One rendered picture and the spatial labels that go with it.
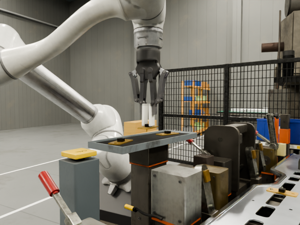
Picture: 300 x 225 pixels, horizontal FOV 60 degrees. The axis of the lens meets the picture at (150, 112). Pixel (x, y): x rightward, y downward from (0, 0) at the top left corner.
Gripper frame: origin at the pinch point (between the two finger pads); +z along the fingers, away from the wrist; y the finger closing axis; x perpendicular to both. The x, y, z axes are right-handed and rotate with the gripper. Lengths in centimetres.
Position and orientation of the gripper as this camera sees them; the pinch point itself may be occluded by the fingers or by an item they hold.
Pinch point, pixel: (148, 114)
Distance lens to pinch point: 81.8
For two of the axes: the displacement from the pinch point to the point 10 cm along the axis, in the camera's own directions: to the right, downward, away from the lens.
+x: 4.2, -0.5, 9.1
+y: 9.1, 0.2, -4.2
